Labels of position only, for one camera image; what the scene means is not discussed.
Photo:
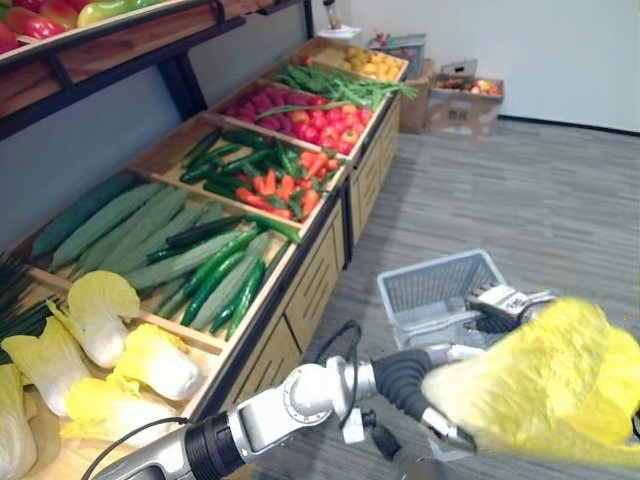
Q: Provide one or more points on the yellow napa cabbage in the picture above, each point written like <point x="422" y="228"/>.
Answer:
<point x="47" y="365"/>
<point x="162" y="365"/>
<point x="100" y="320"/>
<point x="112" y="412"/>
<point x="540" y="380"/>
<point x="12" y="425"/>

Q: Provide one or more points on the plain cardboard box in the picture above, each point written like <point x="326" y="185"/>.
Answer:
<point x="415" y="100"/>

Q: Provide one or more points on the dark green cucumber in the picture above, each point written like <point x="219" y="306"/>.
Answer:
<point x="200" y="173"/>
<point x="272" y="228"/>
<point x="166" y="255"/>
<point x="201" y="148"/>
<point x="215" y="156"/>
<point x="246" y="139"/>
<point x="205" y="231"/>
<point x="220" y="190"/>
<point x="245" y="162"/>

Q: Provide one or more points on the red apple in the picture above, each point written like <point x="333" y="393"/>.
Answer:
<point x="484" y="88"/>

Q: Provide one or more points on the dark green scallion bundle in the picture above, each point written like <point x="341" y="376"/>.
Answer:
<point x="20" y="312"/>

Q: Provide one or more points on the long green stem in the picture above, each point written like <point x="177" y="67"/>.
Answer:
<point x="305" y="108"/>

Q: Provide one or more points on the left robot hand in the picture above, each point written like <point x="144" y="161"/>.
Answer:
<point x="402" y="377"/>

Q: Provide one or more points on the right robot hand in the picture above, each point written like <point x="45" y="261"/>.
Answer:
<point x="497" y="302"/>

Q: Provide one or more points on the grey plastic shopping basket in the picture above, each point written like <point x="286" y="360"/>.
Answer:
<point x="430" y="287"/>

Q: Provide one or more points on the magenta dragon fruit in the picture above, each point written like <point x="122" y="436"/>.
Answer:
<point x="233" y="111"/>
<point x="260" y="103"/>
<point x="270" y="124"/>

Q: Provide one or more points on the wooden shelf with black frame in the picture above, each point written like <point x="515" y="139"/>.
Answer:
<point x="125" y="37"/>

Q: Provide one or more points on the small bright green cucumber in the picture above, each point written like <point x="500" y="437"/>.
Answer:
<point x="222" y="316"/>

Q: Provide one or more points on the wooden produce stand black frame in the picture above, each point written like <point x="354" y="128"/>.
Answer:
<point x="310" y="295"/>

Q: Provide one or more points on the wrist camera with white bracket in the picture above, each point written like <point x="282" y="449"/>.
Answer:
<point x="353" y="425"/>

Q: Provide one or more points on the orange bell pepper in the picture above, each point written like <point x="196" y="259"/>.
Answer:
<point x="300" y="117"/>

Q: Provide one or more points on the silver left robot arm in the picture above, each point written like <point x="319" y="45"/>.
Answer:
<point x="305" y="395"/>

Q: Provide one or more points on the yellow lemon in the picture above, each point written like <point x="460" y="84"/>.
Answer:
<point x="351" y="54"/>
<point x="372" y="68"/>
<point x="392" y="66"/>
<point x="378" y="57"/>

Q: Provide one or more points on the green garlic sprout bundle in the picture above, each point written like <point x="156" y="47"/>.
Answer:
<point x="340" y="86"/>

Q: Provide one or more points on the orange carrot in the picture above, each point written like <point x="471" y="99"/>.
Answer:
<point x="317" y="163"/>
<point x="287" y="187"/>
<point x="310" y="201"/>
<point x="251" y="198"/>
<point x="270" y="182"/>

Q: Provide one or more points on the large yellow green pepper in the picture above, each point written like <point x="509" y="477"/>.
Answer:
<point x="102" y="11"/>

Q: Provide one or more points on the dark green luffa gourd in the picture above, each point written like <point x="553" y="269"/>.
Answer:
<point x="80" y="212"/>

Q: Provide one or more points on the light green luffa gourd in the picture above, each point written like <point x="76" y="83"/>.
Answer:
<point x="231" y="285"/>
<point x="107" y="225"/>
<point x="167" y="237"/>
<point x="137" y="232"/>
<point x="185" y="261"/>

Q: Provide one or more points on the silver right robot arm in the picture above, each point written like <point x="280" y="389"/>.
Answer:
<point x="542" y="299"/>

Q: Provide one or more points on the printed cardboard box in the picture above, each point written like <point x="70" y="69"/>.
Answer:
<point x="465" y="107"/>

